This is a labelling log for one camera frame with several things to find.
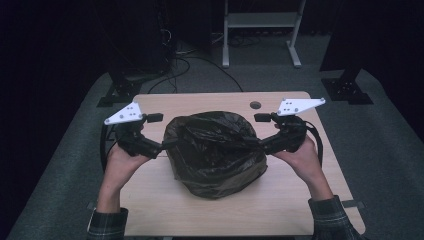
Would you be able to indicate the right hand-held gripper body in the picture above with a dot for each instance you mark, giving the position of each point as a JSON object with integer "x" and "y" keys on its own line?
{"x": 290, "y": 136}

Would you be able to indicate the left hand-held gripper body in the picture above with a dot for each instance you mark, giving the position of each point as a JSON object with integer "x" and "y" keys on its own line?
{"x": 133, "y": 140}

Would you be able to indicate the black garbage bag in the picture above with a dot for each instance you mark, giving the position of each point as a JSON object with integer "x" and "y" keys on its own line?
{"x": 213, "y": 153}

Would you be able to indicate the person's right hand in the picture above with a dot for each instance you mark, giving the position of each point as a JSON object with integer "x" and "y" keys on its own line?
{"x": 305, "y": 160}

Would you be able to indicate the person's left hand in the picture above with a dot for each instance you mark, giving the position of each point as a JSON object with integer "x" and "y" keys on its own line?
{"x": 116, "y": 166}

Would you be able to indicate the black stand base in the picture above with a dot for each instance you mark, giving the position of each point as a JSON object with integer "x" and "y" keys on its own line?
{"x": 346, "y": 90}
{"x": 121, "y": 93}

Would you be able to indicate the grey tape strip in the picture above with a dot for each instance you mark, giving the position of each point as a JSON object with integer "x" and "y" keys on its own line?
{"x": 91, "y": 205}
{"x": 355, "y": 203}

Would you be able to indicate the dark equipment cabinet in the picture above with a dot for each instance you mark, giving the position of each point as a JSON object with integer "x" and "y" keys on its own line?
{"x": 140, "y": 36}

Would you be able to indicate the white metal stand frame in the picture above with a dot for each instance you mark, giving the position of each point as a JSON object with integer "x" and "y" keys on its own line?
{"x": 261, "y": 20}

